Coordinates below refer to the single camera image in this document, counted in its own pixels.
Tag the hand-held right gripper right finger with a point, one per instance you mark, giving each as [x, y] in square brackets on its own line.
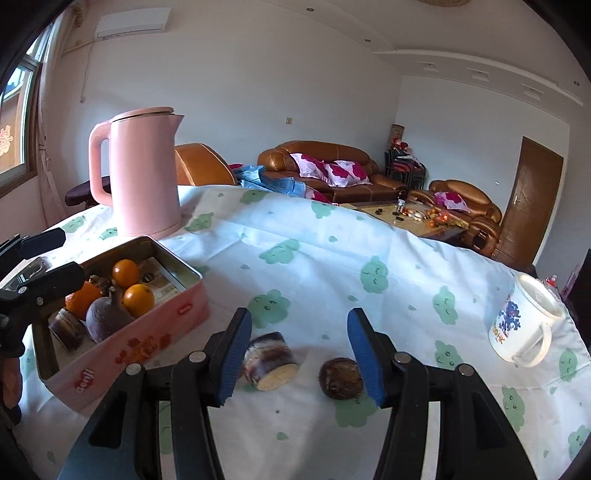
[367, 360]

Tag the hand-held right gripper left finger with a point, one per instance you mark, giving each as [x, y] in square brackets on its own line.
[233, 364]

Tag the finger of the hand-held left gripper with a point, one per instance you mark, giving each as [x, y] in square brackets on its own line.
[51, 286]
[41, 242]

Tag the sugarcane piece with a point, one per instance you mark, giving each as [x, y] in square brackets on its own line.
[68, 328]
[270, 362]

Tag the purple radish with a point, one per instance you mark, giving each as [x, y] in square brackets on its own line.
[107, 319]

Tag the pink tin box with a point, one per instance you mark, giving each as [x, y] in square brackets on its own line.
[138, 344]

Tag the person's left hand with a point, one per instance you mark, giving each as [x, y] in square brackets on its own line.
[10, 383]

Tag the orange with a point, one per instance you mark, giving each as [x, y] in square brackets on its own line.
[83, 297]
[138, 300]
[125, 273]

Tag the dark purple stool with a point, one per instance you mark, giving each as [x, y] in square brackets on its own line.
[78, 190]

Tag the green cloud print tablecloth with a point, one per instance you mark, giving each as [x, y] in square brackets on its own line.
[323, 277]

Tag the pale curtain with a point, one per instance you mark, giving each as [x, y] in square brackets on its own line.
[51, 138]

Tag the printed paper card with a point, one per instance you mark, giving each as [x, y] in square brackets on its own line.
[161, 279]

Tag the pink electric kettle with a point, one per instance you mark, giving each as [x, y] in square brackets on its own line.
[143, 184]

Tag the window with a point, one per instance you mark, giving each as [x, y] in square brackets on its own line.
[16, 124]

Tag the wooden coffee table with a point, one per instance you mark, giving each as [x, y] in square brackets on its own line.
[415, 217]

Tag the white printed mug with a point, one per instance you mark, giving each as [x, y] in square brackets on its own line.
[521, 318]

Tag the orange leather chair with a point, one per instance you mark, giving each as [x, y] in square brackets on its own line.
[203, 164]

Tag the pink floral pillow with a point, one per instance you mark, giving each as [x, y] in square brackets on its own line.
[452, 201]
[310, 165]
[348, 173]

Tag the blue cloth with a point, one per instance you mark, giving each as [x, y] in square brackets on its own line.
[272, 182]

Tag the brown leather armchair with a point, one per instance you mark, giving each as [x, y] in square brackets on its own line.
[480, 207]

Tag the stack of dark chairs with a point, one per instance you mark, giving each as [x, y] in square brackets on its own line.
[404, 166]

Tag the brown leather sofa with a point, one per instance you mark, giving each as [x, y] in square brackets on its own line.
[323, 150]

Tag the brown wooden door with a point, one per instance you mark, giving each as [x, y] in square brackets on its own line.
[531, 203]

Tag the black television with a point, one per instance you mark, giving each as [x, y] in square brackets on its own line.
[582, 286]

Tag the white air conditioner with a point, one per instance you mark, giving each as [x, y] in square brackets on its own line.
[131, 24]

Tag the round ceiling lamp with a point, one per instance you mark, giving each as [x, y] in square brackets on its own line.
[443, 2]

